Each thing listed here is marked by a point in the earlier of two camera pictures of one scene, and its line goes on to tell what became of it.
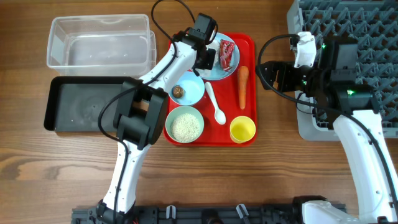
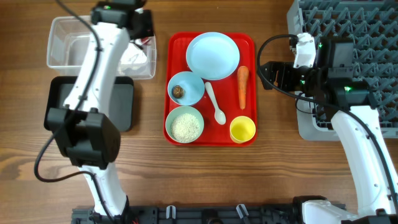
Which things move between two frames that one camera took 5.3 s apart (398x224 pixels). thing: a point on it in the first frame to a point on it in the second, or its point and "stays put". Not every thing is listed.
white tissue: (214, 44) to (132, 54)
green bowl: (185, 124) stays put
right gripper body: (290, 79) stays put
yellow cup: (242, 129) stays put
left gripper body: (208, 61) to (148, 30)
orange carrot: (242, 78) stays put
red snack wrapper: (226, 51) to (145, 40)
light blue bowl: (188, 89) stays put
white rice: (185, 127) stays put
